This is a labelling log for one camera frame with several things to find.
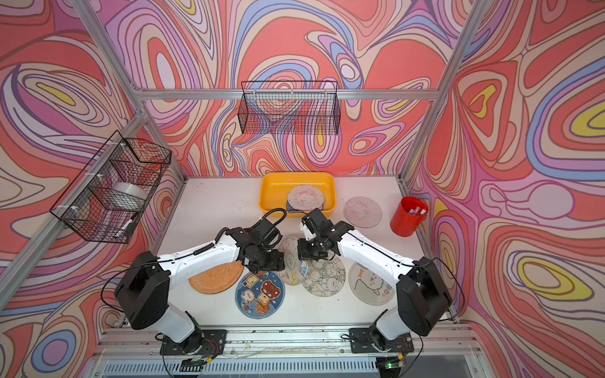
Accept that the black wire basket left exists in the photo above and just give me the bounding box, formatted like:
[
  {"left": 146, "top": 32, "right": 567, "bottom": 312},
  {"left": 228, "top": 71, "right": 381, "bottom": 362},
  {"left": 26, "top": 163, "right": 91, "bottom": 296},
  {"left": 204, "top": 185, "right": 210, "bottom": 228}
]
[{"left": 50, "top": 132, "right": 172, "bottom": 244}]

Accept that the black wire basket back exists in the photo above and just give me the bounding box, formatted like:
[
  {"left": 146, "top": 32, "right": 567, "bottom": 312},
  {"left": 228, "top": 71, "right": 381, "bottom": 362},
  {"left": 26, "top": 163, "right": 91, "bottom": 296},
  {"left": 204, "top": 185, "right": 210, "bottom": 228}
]
[{"left": 237, "top": 80, "right": 341, "bottom": 136}]

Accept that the blue bunny planet coaster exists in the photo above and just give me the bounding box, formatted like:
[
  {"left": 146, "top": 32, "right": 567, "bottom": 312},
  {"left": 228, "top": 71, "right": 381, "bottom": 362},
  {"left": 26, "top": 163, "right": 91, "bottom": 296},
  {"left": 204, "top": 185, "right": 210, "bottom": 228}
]
[{"left": 286, "top": 202, "right": 325, "bottom": 213}]

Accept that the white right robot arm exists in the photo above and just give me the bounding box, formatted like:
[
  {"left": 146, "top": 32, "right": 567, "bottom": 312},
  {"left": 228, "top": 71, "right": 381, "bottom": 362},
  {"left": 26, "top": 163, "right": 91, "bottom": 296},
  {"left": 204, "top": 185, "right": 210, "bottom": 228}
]
[{"left": 297, "top": 209, "right": 452, "bottom": 352}]

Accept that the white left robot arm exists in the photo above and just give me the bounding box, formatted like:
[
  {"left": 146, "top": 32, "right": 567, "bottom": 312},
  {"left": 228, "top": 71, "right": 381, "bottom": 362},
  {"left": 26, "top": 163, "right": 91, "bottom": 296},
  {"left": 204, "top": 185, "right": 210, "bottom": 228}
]
[{"left": 114, "top": 219, "right": 285, "bottom": 355}]

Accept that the white marker pen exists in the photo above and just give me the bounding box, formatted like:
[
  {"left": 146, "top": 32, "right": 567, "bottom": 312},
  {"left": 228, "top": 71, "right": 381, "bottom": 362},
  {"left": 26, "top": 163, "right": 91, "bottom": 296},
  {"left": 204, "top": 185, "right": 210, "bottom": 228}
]
[{"left": 114, "top": 220, "right": 132, "bottom": 238}]

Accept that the black wire basket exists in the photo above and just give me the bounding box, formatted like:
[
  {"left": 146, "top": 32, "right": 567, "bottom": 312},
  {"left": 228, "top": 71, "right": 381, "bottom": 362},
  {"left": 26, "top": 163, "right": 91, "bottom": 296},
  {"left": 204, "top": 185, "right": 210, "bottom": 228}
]
[
  {"left": 50, "top": 132, "right": 172, "bottom": 244},
  {"left": 237, "top": 80, "right": 341, "bottom": 136}
]

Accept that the blue toast cartoon coaster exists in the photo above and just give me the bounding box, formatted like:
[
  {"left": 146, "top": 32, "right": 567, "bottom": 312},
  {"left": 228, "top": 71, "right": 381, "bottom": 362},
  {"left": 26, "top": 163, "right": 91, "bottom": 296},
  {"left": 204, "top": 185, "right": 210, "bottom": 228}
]
[{"left": 235, "top": 271, "right": 286, "bottom": 320}]

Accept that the pink unicorn horse coaster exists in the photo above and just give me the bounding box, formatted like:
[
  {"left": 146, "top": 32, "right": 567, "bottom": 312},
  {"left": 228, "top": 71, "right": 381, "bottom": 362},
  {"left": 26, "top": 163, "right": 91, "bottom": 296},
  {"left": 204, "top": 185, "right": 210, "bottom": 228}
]
[{"left": 287, "top": 184, "right": 325, "bottom": 209}]

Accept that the red plastic cup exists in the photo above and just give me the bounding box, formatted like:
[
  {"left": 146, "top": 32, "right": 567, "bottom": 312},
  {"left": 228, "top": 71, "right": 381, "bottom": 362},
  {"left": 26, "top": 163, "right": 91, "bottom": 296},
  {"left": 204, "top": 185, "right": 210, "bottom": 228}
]
[{"left": 390, "top": 196, "right": 429, "bottom": 237}]

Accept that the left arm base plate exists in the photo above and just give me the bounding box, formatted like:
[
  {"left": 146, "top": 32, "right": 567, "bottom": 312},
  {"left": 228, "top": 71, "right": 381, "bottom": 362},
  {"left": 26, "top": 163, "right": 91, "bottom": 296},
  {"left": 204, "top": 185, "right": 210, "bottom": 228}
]
[{"left": 160, "top": 329, "right": 227, "bottom": 358}]

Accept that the orange round coaster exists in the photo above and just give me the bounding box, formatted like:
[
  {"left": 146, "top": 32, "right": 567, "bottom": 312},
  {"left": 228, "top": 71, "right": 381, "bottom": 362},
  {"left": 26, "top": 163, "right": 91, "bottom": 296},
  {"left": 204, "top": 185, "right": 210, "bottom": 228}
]
[{"left": 188, "top": 261, "right": 244, "bottom": 295}]

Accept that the pink rainbow unicorn coaster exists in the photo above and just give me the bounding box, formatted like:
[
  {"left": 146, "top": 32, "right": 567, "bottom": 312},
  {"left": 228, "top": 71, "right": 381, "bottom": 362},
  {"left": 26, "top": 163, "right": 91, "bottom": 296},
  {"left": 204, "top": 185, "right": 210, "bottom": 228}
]
[{"left": 343, "top": 196, "right": 383, "bottom": 228}]

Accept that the white doodle pastel coaster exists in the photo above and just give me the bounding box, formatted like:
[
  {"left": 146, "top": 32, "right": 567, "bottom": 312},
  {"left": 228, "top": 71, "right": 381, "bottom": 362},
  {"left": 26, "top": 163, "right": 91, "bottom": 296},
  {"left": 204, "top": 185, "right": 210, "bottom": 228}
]
[{"left": 277, "top": 236, "right": 308, "bottom": 286}]

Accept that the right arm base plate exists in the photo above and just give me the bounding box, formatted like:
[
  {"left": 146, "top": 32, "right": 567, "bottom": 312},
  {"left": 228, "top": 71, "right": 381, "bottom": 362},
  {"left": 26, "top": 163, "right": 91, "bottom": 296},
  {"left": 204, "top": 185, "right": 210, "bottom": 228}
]
[{"left": 341, "top": 327, "right": 414, "bottom": 355}]

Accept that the beige white dog coaster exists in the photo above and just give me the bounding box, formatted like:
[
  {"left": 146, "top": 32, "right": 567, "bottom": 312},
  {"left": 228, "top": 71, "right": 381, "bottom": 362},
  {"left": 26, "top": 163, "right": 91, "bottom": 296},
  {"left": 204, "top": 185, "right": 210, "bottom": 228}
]
[{"left": 348, "top": 262, "right": 395, "bottom": 306}]

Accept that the green floral bunny coaster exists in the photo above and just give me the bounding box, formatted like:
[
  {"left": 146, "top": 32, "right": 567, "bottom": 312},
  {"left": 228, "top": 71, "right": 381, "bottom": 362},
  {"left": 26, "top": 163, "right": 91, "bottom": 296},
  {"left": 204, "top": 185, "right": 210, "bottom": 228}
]
[{"left": 302, "top": 256, "right": 346, "bottom": 298}]

